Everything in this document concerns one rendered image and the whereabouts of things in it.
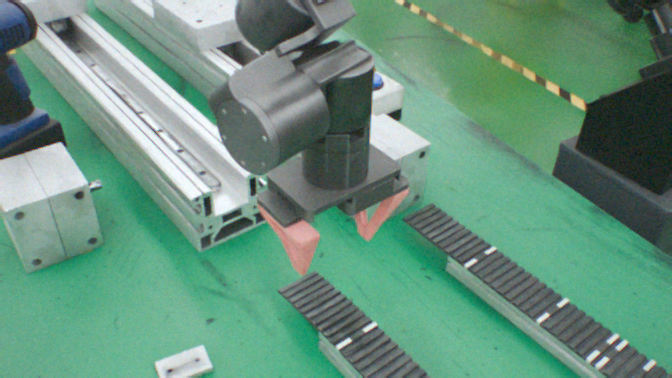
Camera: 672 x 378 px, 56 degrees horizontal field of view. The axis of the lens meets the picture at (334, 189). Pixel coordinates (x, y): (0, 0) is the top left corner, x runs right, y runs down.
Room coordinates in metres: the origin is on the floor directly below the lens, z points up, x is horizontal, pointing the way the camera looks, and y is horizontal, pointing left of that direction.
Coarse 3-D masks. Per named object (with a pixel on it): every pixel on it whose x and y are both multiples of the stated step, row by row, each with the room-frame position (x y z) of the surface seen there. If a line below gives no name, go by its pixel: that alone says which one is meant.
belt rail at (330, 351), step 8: (320, 336) 0.42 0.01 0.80; (320, 344) 0.41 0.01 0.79; (328, 344) 0.40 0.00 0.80; (328, 352) 0.40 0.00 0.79; (336, 352) 0.39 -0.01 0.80; (336, 360) 0.39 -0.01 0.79; (344, 360) 0.39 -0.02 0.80; (344, 368) 0.39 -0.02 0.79; (352, 368) 0.38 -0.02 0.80; (352, 376) 0.38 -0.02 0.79; (360, 376) 0.37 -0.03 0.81
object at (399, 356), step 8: (392, 352) 0.39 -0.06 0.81; (400, 352) 0.39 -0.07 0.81; (384, 360) 0.38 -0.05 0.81; (392, 360) 0.38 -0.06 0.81; (400, 360) 0.38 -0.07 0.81; (408, 360) 0.38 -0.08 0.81; (376, 368) 0.37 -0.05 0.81; (384, 368) 0.37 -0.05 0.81; (392, 368) 0.37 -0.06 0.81; (400, 368) 0.37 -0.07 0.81; (368, 376) 0.36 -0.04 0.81; (376, 376) 0.36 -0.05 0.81; (384, 376) 0.36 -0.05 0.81
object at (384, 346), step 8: (384, 336) 0.41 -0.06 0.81; (376, 344) 0.40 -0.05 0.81; (384, 344) 0.40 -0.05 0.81; (392, 344) 0.40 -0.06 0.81; (360, 352) 0.39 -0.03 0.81; (368, 352) 0.39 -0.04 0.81; (376, 352) 0.39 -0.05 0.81; (384, 352) 0.39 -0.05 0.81; (352, 360) 0.38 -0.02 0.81; (360, 360) 0.38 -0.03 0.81; (368, 360) 0.38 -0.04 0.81; (376, 360) 0.38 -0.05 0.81; (360, 368) 0.37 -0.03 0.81; (368, 368) 0.37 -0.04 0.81
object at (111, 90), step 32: (64, 32) 1.03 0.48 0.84; (96, 32) 0.98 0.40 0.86; (64, 64) 0.86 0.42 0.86; (96, 64) 0.92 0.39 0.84; (128, 64) 0.87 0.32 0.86; (64, 96) 0.90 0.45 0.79; (96, 96) 0.77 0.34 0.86; (128, 96) 0.82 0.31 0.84; (160, 96) 0.78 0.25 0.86; (96, 128) 0.79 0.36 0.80; (128, 128) 0.69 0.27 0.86; (160, 128) 0.74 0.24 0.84; (192, 128) 0.70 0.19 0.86; (128, 160) 0.70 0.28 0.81; (160, 160) 0.62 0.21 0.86; (192, 160) 0.66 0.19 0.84; (224, 160) 0.64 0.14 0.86; (160, 192) 0.63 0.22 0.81; (192, 192) 0.56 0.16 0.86; (224, 192) 0.62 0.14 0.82; (256, 192) 0.61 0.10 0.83; (192, 224) 0.56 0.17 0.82; (224, 224) 0.58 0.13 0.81; (256, 224) 0.60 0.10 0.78
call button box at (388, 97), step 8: (376, 72) 0.92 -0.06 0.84; (384, 80) 0.89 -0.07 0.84; (376, 88) 0.86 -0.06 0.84; (384, 88) 0.87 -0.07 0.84; (392, 88) 0.87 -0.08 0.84; (400, 88) 0.87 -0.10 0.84; (376, 96) 0.84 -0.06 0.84; (384, 96) 0.85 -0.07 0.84; (392, 96) 0.86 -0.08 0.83; (400, 96) 0.87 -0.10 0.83; (376, 104) 0.84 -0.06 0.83; (384, 104) 0.85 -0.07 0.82; (392, 104) 0.86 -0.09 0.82; (400, 104) 0.87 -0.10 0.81; (376, 112) 0.84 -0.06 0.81; (384, 112) 0.85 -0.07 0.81; (392, 112) 0.86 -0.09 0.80; (400, 112) 0.87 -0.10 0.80
